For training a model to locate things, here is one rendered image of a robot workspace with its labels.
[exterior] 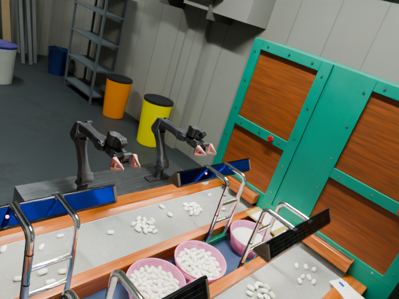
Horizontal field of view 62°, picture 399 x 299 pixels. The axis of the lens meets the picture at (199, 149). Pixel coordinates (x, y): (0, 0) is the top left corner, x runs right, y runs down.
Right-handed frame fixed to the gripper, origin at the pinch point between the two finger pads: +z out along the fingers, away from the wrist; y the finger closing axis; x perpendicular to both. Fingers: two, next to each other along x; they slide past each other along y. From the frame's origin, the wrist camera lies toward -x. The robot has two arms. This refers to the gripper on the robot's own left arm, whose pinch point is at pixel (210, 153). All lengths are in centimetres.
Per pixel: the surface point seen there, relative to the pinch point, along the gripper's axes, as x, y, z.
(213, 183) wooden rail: 30.9, 25.0, -6.4
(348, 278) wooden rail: 30, 28, 97
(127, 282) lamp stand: -6, -105, 61
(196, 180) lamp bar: 0.9, -31.6, 19.6
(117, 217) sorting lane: 33, -58, -3
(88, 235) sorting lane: 33, -78, 3
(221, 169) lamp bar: -1.7, -10.6, 18.4
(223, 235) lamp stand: 35.3, -8.2, 34.0
